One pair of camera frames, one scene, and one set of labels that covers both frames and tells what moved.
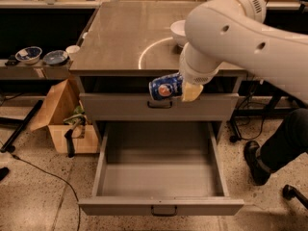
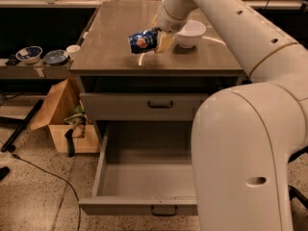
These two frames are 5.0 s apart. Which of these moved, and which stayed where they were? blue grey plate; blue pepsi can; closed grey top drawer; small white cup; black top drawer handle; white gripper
Moved: blue pepsi can; white gripper
Stayed: small white cup; blue grey plate; closed grey top drawer; black top drawer handle
